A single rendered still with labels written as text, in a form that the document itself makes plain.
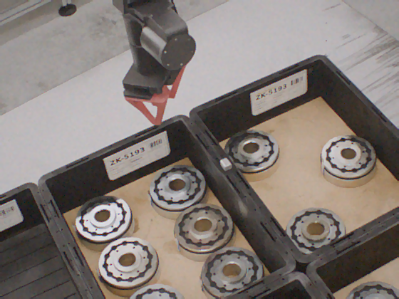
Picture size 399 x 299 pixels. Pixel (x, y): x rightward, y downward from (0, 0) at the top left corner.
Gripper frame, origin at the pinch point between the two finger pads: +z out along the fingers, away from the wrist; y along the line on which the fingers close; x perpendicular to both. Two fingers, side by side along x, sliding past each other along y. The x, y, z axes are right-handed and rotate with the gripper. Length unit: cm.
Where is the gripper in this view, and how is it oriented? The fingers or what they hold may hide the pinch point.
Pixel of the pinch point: (162, 107)
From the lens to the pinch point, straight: 124.9
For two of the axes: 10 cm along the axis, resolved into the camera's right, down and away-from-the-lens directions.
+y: 3.3, -7.1, 6.2
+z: 1.3, 6.8, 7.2
